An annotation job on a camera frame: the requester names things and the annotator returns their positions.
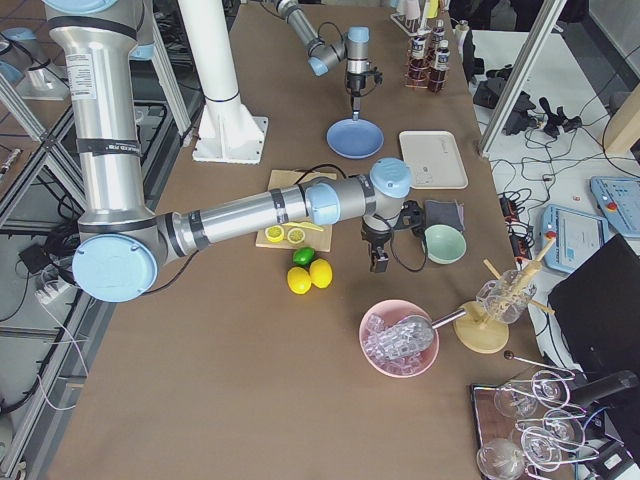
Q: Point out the green bowl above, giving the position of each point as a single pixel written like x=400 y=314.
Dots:
x=444 y=244

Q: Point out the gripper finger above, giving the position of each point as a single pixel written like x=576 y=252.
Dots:
x=378 y=260
x=355 y=107

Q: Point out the blue plate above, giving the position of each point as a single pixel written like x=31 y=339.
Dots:
x=355 y=139

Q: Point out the dark drink bottle left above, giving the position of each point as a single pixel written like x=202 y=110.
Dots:
x=437 y=76

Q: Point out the wine glass rack tray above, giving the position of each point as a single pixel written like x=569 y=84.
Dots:
x=532 y=429

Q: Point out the pink ice bowl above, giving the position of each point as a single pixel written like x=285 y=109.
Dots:
x=380 y=317

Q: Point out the dark drink bottle top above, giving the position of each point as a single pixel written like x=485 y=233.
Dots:
x=417 y=68

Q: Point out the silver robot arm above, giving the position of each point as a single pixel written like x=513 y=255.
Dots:
x=123 y=243
x=325 y=40

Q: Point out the blue teach pendant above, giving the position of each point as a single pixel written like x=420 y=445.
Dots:
x=618 y=199
x=578 y=235

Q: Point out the yellow plastic knife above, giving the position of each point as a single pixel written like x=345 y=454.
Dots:
x=304 y=225

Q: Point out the grey folded cloth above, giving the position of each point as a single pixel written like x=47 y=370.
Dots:
x=449 y=213

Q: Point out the white rabbit tray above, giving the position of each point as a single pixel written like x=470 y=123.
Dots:
x=433 y=159

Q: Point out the lemon slice lower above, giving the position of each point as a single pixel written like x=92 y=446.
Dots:
x=295 y=236

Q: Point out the whole yellow lemon upper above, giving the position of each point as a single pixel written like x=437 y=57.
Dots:
x=321 y=273

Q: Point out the metal ice scoop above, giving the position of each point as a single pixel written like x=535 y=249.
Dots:
x=412 y=335

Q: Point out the whole yellow lemon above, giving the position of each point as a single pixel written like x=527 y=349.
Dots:
x=299 y=280
x=321 y=273

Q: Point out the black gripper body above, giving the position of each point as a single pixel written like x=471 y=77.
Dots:
x=376 y=236
x=355 y=82

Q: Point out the green lime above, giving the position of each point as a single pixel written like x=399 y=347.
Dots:
x=303 y=256

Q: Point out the wooden cup stand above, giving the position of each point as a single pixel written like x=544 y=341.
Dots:
x=481 y=333

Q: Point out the dark drink bottle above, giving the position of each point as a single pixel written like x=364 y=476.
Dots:
x=437 y=76
x=417 y=68
x=438 y=33

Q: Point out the lemon slice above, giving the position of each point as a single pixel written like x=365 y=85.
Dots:
x=295 y=236
x=274 y=234

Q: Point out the glass mug on stand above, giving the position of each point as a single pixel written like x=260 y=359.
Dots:
x=502 y=300

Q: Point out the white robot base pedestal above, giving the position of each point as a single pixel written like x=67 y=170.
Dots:
x=227 y=132

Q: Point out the lemon slice upper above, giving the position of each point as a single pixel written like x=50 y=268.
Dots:
x=274 y=234

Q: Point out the copper wire bottle rack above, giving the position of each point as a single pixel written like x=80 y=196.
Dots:
x=427 y=60

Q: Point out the whole yellow lemon lower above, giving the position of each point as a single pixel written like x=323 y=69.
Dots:
x=299 y=280

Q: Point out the dark drink bottle right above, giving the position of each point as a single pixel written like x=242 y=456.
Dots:
x=438 y=33

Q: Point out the wooden cutting board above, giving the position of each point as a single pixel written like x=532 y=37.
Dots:
x=319 y=241

